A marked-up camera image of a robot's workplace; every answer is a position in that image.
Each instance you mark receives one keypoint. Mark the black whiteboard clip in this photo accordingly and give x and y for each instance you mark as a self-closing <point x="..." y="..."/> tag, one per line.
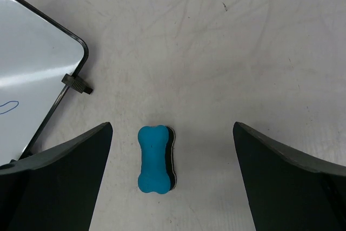
<point x="77" y="84"/>

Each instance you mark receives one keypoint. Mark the white whiteboard black frame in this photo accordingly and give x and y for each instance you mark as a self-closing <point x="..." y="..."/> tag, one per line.
<point x="36" y="54"/>

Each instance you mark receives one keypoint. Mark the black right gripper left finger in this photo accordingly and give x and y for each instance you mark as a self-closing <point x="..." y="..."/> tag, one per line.
<point x="56" y="189"/>

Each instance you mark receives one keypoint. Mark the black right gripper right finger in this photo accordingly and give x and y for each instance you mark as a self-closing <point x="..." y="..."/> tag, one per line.
<point x="288" y="189"/>

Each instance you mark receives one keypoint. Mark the blue bone-shaped eraser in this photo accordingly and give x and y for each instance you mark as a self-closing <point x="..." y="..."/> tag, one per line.
<point x="157" y="159"/>

